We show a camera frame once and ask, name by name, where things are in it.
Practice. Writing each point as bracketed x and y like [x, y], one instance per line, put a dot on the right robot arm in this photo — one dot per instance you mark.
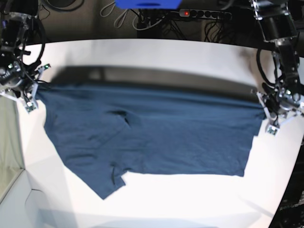
[14, 37]

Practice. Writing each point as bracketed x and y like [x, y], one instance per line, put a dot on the white bin at left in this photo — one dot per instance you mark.
[18, 208]

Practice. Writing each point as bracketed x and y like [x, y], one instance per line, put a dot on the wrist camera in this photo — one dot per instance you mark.
[31, 106]
[272, 130]

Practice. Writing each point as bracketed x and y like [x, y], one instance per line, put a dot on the black power strip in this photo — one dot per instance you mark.
[204, 14]

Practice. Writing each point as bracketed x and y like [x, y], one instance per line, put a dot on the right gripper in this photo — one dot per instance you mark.
[20, 82]

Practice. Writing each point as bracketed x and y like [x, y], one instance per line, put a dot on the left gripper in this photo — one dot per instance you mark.
[280, 106]

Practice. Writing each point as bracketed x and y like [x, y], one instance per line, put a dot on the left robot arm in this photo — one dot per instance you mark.
[277, 27]

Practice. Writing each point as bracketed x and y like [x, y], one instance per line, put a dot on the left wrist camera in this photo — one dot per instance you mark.
[272, 130]

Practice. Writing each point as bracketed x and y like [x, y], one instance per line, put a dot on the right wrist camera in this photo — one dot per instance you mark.
[31, 106]

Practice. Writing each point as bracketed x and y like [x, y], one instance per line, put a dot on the blue plastic box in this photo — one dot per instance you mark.
[148, 4]

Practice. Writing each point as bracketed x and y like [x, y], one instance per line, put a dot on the dark blue t-shirt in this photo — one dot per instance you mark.
[102, 132]

